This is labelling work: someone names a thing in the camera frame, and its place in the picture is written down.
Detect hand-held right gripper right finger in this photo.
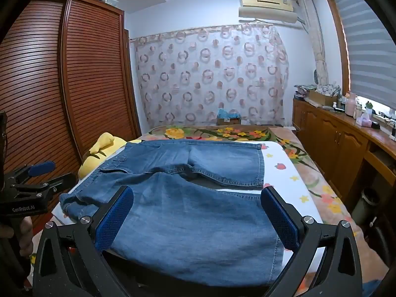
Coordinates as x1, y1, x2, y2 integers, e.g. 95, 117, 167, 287
260, 186, 362, 297

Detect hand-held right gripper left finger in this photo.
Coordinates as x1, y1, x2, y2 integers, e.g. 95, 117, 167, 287
32, 186, 135, 297

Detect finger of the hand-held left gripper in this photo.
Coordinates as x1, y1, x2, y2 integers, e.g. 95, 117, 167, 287
5, 160, 57, 187
12, 173, 77, 198

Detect blue denim pants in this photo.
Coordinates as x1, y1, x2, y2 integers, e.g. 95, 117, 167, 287
59, 139, 285, 287

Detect person's left hand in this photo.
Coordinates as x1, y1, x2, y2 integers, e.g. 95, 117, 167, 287
0, 216, 34, 258

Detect white strawberry print blanket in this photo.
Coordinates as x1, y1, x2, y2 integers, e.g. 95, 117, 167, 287
51, 141, 325, 285

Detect yellow plush toy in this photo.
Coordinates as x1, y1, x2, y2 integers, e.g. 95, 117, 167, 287
77, 132, 143, 180

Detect grey trash bin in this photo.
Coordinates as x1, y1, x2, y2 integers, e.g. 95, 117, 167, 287
351, 187, 381, 226

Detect brown slatted wardrobe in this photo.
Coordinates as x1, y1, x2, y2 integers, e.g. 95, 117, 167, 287
0, 0, 143, 232

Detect wooden side cabinet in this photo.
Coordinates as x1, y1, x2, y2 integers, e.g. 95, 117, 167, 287
292, 97, 396, 220

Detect floral bed blanket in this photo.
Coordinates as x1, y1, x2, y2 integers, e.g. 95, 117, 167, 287
136, 124, 356, 223

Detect person's blue trouser leg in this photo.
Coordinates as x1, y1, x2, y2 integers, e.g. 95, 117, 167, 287
361, 279, 383, 295

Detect blue crumpled cloth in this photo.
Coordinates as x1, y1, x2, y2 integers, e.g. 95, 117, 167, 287
217, 108, 240, 120

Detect open cardboard box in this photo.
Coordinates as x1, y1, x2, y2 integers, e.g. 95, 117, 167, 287
305, 90, 341, 106

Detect pink tissue pack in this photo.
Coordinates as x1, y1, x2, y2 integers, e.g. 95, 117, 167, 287
356, 113, 373, 127

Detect stack of folded cloths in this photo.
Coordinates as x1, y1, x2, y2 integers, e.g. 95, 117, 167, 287
294, 84, 318, 99

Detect pink bottle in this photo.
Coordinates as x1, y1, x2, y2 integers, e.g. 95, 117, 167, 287
345, 92, 356, 116

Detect floral print cloth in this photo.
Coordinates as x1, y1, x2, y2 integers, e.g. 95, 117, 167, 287
314, 83, 342, 95

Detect beige tied window curtain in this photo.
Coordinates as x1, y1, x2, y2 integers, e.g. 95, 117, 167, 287
297, 0, 330, 87

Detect grey striped window blind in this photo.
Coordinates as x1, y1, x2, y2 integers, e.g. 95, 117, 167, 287
329, 0, 396, 112

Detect ring patterned sheer curtain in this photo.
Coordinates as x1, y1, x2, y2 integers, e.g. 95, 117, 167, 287
131, 23, 290, 129

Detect beige wall air conditioner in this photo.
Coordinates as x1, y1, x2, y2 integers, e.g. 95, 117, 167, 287
238, 0, 307, 27

